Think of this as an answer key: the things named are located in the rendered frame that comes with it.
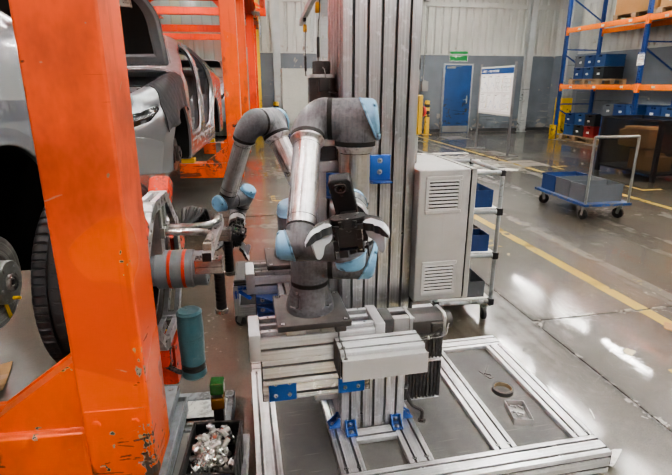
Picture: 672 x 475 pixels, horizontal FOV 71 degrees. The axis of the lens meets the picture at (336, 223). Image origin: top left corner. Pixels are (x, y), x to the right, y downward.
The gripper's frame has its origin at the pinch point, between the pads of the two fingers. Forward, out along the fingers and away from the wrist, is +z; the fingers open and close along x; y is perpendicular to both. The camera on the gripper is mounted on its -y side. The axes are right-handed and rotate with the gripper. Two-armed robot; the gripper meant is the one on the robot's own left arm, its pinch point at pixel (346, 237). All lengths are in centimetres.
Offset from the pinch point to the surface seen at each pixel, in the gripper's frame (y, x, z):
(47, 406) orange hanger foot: 39, 79, -14
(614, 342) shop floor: 144, -139, -183
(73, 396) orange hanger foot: 37, 72, -15
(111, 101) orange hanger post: -29, 45, -17
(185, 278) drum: 32, 64, -73
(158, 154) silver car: 8, 173, -317
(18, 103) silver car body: -35, 109, -79
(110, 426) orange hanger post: 46, 65, -14
